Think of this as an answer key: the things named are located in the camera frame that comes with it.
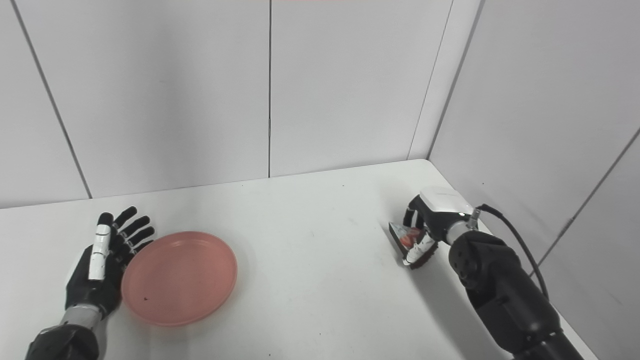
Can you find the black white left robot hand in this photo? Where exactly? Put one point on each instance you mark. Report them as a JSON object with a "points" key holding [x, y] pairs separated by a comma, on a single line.
{"points": [[92, 290]]}

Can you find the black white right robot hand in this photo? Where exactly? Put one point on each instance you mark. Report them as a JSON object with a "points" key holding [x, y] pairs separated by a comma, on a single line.
{"points": [[442, 212]]}

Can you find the pink round plate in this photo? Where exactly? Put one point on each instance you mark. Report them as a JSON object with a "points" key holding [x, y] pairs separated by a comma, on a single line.
{"points": [[180, 278]]}

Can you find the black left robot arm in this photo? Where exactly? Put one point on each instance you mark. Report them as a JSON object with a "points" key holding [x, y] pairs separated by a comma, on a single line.
{"points": [[62, 342]]}

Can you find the chocolate cake slice with fruit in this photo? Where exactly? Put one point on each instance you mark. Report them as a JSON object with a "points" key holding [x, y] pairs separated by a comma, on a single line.
{"points": [[407, 239]]}

